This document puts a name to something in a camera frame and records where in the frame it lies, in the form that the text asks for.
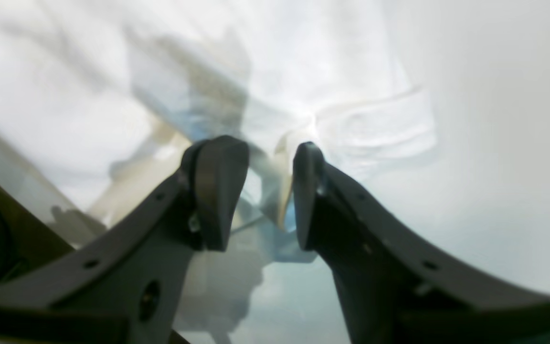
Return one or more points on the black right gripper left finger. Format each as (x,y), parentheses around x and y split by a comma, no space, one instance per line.
(125,287)

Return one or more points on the white t-shirt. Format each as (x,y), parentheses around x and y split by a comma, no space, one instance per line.
(99,98)

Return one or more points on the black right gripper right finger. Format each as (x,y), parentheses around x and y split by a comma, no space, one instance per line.
(394,287)

